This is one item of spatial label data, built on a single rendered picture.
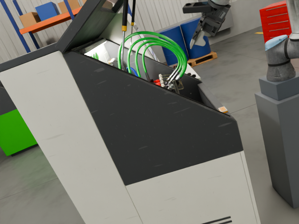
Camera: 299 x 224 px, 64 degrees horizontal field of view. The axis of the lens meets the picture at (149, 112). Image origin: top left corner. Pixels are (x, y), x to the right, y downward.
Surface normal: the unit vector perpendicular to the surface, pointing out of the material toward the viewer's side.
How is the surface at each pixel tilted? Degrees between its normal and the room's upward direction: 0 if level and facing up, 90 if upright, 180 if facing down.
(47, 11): 90
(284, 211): 0
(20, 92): 90
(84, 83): 90
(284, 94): 90
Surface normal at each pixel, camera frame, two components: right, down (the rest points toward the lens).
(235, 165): 0.02, 0.37
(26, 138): 0.25, 0.28
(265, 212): -0.33, -0.88
